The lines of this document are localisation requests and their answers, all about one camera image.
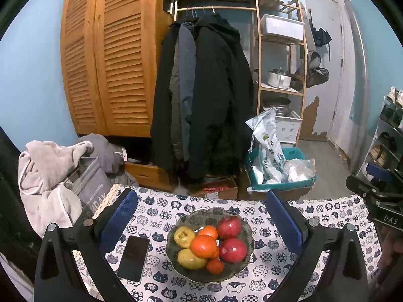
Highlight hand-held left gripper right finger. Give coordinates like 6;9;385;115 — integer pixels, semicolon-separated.
266;190;369;302

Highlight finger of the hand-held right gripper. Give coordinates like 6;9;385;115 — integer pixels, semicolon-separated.
366;164;403;183
346;174;403;202

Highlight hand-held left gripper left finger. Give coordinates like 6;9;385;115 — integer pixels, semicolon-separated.
34;188;139;302

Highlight red apple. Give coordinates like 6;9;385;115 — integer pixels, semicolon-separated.
219;237;248;263
216;215;242;239

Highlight spotted yellow-green pear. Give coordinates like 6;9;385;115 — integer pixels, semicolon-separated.
174;226;196;247

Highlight large orange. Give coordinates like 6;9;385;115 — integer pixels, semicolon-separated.
197;225;218;240
190;235;218;259

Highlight yellow pear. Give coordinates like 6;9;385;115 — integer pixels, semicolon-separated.
177;248;208;270

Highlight green glass bowl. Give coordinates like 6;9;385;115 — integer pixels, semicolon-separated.
166;208;255;283

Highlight person's right hand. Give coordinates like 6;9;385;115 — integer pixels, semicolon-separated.
379;227;403;279

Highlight shoe rack with shoes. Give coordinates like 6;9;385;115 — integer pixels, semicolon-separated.
362;86;403;177

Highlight plain cardboard box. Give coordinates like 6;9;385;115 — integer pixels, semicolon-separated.
239;181;315;201

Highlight teal plastic basket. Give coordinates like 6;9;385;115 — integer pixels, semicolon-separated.
245;147;318;192

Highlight black smartphone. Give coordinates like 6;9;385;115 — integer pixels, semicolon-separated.
116;235;151;283

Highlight white shoe rack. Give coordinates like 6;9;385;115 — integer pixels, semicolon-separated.
357;96;403;180

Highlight grey fabric storage bag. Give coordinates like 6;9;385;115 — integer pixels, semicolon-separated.
64;157;113;224

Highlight cat print tablecloth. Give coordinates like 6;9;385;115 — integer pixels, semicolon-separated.
72;184;383;302

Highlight clear plastic bag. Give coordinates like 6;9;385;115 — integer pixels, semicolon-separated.
282;159;316;183

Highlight wooden drawer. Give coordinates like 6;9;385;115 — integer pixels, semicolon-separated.
124;161;177;192

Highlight grey garment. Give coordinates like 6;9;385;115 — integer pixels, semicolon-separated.
76;134;139;188

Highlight white rice bag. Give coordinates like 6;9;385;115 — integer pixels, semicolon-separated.
246;107;287;184

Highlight red print cardboard box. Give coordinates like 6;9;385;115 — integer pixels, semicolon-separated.
189;176;239;201

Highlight grey metal pipe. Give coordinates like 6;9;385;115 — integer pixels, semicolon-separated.
343;0;369;173

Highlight grey door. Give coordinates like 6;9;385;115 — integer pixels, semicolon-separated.
297;0;344;142

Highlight white patterned drawer box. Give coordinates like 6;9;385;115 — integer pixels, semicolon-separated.
274;111;303;147

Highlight black jacket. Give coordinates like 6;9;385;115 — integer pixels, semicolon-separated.
150;22;180;172

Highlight steel steamer pot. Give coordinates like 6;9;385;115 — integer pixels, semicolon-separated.
263;97;292;116

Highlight grey hanging bag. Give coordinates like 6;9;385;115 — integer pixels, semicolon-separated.
306;50;330;89

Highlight black hooded coat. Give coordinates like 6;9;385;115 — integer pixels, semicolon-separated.
188;14;255;179

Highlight dark blue folded umbrella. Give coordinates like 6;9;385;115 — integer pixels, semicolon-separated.
312;28;332;60

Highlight grey jacket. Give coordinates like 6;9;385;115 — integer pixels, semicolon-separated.
169;22;197;162

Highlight wooden louvered wardrobe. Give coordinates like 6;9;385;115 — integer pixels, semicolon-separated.
61;0;174;138

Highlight wooden shelf rack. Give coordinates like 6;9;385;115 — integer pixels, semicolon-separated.
253;0;308;147

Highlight wide white storage bin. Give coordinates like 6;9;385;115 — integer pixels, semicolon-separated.
261;14;305;41

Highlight wooden clothes rail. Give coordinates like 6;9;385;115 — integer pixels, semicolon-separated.
173;0;257;15

